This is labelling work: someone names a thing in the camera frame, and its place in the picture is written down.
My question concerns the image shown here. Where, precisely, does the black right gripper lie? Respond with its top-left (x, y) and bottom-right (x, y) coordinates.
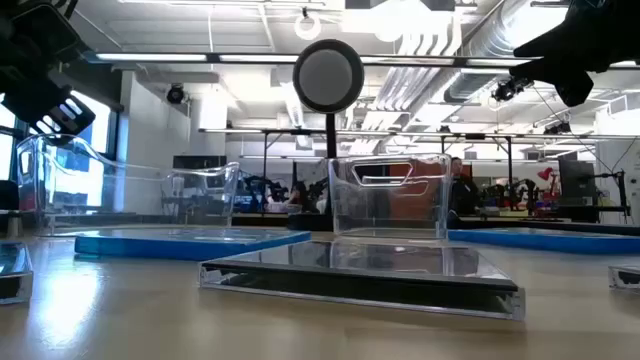
top-left (508, 0), bottom-right (640, 108)

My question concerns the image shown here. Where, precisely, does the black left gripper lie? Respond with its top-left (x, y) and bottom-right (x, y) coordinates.
top-left (0, 74), bottom-right (97, 147)

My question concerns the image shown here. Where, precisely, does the blue jewel case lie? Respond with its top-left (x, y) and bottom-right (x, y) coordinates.
top-left (447, 227), bottom-right (640, 255)
top-left (73, 227), bottom-right (312, 262)

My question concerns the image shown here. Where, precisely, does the large window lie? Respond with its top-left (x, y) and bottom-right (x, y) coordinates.
top-left (0, 89), bottom-right (112, 211)

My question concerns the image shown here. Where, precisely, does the black computer monitor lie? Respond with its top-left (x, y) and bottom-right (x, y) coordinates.
top-left (558, 158), bottom-right (597, 207)

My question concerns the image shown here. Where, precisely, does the black workbench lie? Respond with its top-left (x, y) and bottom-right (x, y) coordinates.
top-left (554, 203), bottom-right (632, 225)

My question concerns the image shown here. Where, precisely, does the person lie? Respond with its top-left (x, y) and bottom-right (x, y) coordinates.
top-left (448, 156), bottom-right (482, 227)

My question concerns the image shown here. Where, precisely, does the black vertical pole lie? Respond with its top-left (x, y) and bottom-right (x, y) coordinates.
top-left (324, 113), bottom-right (338, 217)

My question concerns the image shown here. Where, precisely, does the black ceiling camera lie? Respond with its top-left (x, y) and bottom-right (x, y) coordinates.
top-left (491, 76), bottom-right (534, 103)
top-left (166, 83), bottom-right (187, 105)

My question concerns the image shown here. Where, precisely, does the silver ceiling air duct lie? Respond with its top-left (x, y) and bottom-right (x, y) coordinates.
top-left (443, 0), bottom-right (571, 104)

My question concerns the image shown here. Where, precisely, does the black metal workstation frame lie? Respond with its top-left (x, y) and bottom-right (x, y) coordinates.
top-left (198, 127), bottom-right (331, 201)
top-left (439, 132), bottom-right (515, 214)

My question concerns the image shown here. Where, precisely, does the clear plastic handled bin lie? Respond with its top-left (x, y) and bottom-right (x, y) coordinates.
top-left (16, 132), bottom-right (241, 237)
top-left (327, 153), bottom-right (453, 240)

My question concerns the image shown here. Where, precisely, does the black wall screen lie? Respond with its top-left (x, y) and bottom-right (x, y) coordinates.
top-left (173, 154), bottom-right (228, 170)

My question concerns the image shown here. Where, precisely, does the orange wall panel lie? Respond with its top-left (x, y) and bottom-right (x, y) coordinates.
top-left (389, 160), bottom-right (451, 221)

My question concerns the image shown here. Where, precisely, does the white hanging ring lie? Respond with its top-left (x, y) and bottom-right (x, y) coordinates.
top-left (293, 9), bottom-right (323, 42)

